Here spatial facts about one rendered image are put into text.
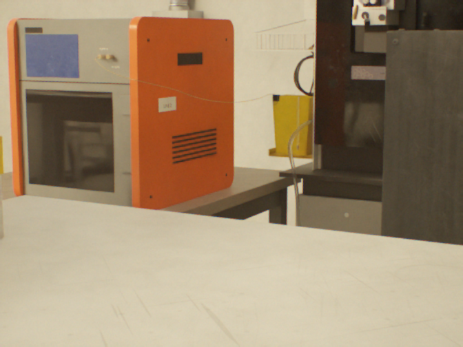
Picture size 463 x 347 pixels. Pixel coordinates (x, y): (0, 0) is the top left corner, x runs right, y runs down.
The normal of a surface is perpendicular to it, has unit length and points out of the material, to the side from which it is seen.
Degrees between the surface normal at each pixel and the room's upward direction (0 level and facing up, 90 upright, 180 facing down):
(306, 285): 0
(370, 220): 90
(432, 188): 90
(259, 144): 90
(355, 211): 90
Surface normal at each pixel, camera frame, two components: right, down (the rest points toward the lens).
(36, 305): 0.00, -0.99
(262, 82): -0.48, 0.14
